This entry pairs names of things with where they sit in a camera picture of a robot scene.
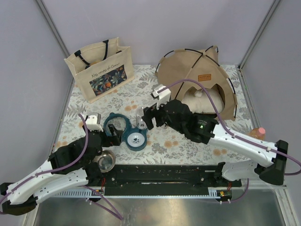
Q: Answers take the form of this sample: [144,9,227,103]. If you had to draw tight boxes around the pink capped juice bottle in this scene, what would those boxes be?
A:
[248,127,266,140]

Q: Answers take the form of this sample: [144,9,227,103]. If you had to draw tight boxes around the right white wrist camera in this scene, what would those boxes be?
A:
[151,84,171,108]

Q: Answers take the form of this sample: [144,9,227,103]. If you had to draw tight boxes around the white toy ball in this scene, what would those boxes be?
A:
[194,90,203,97]

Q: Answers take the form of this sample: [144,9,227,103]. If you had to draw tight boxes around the teal pet bowl stand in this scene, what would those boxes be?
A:
[103,113,148,152]

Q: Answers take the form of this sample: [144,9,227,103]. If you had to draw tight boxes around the floral patterned table mat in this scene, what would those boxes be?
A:
[56,65,253,165]

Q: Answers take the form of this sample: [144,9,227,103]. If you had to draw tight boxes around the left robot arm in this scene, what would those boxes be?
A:
[0,124,122,216]

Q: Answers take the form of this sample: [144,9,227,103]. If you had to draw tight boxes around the clear plastic water bottle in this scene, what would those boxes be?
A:
[136,107,147,129]

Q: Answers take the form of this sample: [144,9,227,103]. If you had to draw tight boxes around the stainless steel bowl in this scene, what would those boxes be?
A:
[94,150,116,173]

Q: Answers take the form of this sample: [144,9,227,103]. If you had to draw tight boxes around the cream fluffy pillow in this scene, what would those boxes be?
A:
[182,87,224,114]

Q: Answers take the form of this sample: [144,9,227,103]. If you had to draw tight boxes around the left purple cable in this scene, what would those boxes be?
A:
[0,113,124,221]

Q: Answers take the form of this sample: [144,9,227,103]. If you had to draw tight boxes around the black tent pole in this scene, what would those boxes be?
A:
[155,45,237,120]

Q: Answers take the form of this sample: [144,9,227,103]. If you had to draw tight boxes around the purple cable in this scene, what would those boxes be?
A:
[156,79,301,204]
[0,113,124,221]

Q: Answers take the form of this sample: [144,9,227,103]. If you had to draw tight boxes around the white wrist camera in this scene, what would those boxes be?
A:
[151,84,171,108]
[85,113,103,132]

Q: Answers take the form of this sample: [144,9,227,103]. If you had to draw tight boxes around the beige floral tote bag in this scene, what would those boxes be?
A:
[64,38,135,103]

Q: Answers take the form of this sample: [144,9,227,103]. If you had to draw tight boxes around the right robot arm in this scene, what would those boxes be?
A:
[142,100,288,186]

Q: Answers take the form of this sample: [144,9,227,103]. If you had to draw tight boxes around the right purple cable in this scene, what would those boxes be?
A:
[156,79,301,204]

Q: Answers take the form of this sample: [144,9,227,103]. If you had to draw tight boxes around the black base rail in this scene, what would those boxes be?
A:
[88,164,242,197]

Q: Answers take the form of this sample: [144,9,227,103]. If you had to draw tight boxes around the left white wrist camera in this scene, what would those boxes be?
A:
[85,113,103,132]

